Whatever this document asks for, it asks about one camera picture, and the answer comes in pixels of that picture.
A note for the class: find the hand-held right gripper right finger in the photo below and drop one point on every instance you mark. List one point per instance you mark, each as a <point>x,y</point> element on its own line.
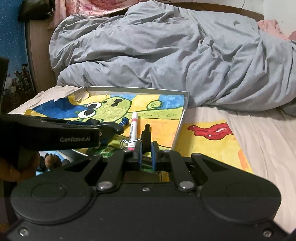
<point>155,155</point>

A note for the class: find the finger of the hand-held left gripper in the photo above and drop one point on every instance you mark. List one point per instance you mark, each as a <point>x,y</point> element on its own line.
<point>81,122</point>
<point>111,128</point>

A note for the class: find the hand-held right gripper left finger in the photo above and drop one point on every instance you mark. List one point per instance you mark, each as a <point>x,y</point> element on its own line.
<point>138,155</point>

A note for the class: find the blue binder clip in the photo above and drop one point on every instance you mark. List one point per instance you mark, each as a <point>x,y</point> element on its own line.
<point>122,143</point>

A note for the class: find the white marker pen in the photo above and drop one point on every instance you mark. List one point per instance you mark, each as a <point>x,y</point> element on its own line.
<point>133,126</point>

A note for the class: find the grey shallow box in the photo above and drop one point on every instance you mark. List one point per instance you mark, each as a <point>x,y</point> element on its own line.
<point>182,111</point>

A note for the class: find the person's left hand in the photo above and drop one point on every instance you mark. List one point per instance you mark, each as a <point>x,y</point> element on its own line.
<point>20,169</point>

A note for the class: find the green frog drawing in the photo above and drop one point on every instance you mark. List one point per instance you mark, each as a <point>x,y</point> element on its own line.
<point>157,120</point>

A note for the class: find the yellow drawing with red lips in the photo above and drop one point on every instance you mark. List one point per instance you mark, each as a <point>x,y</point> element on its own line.
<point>208,150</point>

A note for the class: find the beige wooden board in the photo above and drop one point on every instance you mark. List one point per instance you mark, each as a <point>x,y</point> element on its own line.
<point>39,58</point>

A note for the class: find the grey duvet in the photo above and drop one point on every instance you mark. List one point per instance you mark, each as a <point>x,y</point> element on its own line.
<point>161,58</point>

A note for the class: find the blue printed curtain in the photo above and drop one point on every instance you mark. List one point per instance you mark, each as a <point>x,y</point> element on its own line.
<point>13,34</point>

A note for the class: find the pink floral cloth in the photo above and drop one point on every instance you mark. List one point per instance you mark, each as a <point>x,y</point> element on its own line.
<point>81,7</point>

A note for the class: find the black hanging bag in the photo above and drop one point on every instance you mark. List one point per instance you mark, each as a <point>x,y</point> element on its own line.
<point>34,9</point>

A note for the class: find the brown wooden headboard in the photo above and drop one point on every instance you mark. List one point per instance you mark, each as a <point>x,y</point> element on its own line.
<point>249,12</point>

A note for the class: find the pink crumpled cloth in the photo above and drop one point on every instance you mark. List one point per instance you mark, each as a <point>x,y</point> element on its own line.
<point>269,26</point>

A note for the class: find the pink pillow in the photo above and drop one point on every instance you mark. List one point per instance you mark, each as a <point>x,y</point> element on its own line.
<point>291,37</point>

